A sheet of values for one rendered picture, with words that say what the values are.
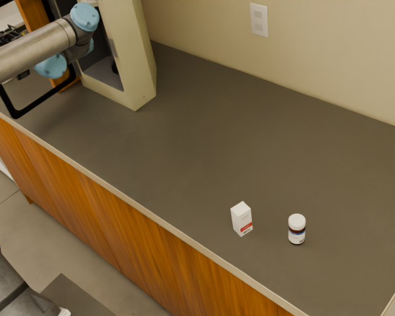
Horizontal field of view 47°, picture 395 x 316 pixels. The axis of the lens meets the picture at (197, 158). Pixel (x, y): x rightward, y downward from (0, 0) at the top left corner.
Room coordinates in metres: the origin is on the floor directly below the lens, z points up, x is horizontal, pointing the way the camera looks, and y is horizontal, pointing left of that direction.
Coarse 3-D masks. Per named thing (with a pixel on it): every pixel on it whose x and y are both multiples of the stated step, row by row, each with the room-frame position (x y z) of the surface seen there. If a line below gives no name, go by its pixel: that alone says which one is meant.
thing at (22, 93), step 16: (16, 0) 1.52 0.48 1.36; (32, 0) 1.55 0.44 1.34; (0, 16) 1.46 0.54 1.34; (16, 16) 1.50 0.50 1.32; (32, 16) 1.54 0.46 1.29; (16, 80) 1.43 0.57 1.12; (32, 80) 1.47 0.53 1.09; (48, 80) 1.51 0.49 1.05; (64, 80) 1.55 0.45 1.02; (0, 96) 1.38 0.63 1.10; (16, 96) 1.41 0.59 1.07; (32, 96) 1.45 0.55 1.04
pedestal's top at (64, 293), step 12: (60, 276) 0.71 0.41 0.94; (48, 288) 0.68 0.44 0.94; (60, 288) 0.67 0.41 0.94; (72, 288) 0.67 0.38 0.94; (60, 300) 0.64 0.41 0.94; (72, 300) 0.63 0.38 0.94; (84, 300) 0.63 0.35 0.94; (96, 300) 0.62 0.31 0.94; (72, 312) 0.60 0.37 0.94; (84, 312) 0.59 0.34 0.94; (96, 312) 0.59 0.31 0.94; (108, 312) 0.58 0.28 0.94
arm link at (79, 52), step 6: (90, 42) 1.26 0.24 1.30; (72, 48) 1.20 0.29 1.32; (78, 48) 1.20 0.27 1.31; (84, 48) 1.21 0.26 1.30; (90, 48) 1.26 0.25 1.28; (66, 54) 1.20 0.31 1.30; (72, 54) 1.21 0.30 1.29; (78, 54) 1.22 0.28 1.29; (84, 54) 1.24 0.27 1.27; (66, 60) 1.20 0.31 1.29; (72, 60) 1.21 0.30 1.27
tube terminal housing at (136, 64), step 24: (96, 0) 1.39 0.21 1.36; (120, 0) 1.41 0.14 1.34; (120, 24) 1.39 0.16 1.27; (144, 24) 1.58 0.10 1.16; (120, 48) 1.38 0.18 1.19; (144, 48) 1.44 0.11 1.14; (120, 72) 1.38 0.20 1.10; (144, 72) 1.42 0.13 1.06; (120, 96) 1.41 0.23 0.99; (144, 96) 1.40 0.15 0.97
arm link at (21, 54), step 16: (64, 16) 1.18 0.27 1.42; (80, 16) 1.15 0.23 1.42; (96, 16) 1.17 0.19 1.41; (32, 32) 1.11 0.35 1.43; (48, 32) 1.11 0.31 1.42; (64, 32) 1.12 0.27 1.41; (80, 32) 1.15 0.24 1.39; (0, 48) 1.04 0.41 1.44; (16, 48) 1.04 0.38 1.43; (32, 48) 1.05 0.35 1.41; (48, 48) 1.08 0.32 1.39; (64, 48) 1.11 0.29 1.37; (0, 64) 0.99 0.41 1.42; (16, 64) 1.01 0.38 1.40; (32, 64) 1.04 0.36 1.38; (0, 80) 0.98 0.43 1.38
